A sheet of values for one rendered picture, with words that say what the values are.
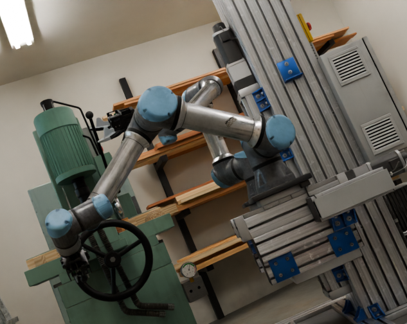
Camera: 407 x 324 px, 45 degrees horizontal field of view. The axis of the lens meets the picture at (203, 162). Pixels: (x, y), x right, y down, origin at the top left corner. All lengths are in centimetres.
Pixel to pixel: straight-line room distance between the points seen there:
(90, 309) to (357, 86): 134
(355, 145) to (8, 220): 329
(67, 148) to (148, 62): 292
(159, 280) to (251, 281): 277
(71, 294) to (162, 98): 86
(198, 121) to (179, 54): 346
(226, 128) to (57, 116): 84
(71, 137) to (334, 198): 112
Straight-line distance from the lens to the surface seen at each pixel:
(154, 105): 156
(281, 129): 167
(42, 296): 453
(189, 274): 197
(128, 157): 166
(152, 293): 201
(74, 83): 485
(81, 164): 214
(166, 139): 213
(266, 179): 177
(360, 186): 170
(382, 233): 204
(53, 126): 218
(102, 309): 200
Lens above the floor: 78
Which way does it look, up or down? 7 degrees up
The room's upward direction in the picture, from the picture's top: 23 degrees counter-clockwise
